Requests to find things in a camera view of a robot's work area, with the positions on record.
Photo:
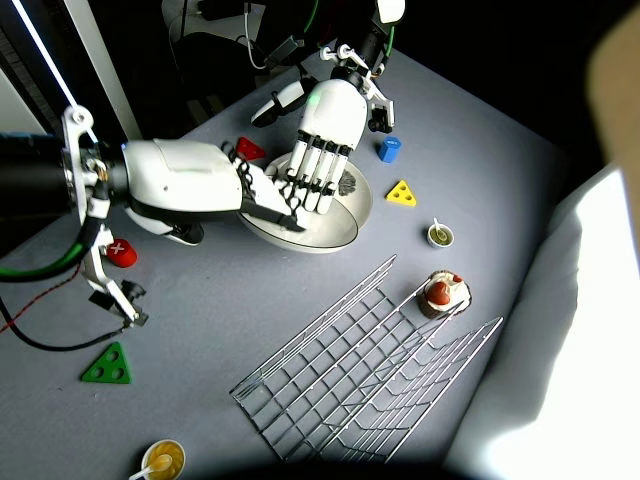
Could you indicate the red cylinder block with cross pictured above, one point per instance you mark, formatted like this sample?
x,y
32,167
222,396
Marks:
x,y
125,255

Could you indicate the blue hexagonal block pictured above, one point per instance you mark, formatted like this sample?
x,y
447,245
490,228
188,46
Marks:
x,y
389,150

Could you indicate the toy bowl of olive soup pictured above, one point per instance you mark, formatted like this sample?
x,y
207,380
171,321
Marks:
x,y
441,236

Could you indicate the white frame post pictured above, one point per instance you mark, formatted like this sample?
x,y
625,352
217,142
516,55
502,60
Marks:
x,y
107,70

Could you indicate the bright light strip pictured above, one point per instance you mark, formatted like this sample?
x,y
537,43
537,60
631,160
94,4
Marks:
x,y
45,55

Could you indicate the white backdrop cloth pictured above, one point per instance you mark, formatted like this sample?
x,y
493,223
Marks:
x,y
575,325

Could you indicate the yellow triangle block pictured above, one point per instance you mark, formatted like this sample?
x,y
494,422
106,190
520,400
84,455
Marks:
x,y
401,196

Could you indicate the red triangle block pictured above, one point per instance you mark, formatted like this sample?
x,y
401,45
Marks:
x,y
250,149

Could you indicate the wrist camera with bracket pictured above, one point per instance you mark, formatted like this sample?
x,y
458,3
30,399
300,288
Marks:
x,y
112,295
381,117

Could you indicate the green triangle block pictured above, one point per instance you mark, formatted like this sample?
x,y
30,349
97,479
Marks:
x,y
111,370

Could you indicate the grey tablecloth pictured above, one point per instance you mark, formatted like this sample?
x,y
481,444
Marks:
x,y
225,300

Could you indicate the toy cupcake with strawberry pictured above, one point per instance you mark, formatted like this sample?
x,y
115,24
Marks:
x,y
442,297

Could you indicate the beige blurred object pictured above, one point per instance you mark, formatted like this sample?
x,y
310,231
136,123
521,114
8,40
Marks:
x,y
617,75

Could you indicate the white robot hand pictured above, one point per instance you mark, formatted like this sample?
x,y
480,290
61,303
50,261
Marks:
x,y
185,180
332,115

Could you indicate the toy bowl of yellow soup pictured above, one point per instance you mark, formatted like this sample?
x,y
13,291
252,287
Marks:
x,y
165,460

